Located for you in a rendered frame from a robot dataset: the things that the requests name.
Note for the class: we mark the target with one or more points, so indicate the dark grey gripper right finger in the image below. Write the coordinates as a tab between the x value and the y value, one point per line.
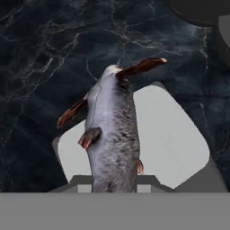
147	184

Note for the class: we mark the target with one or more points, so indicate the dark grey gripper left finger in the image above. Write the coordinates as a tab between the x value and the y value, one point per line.
80	184

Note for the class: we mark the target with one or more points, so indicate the grey fish with red fins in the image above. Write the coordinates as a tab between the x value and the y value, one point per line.
115	134

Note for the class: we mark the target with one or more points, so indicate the dark round plate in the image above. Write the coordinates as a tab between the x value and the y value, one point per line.
206	18

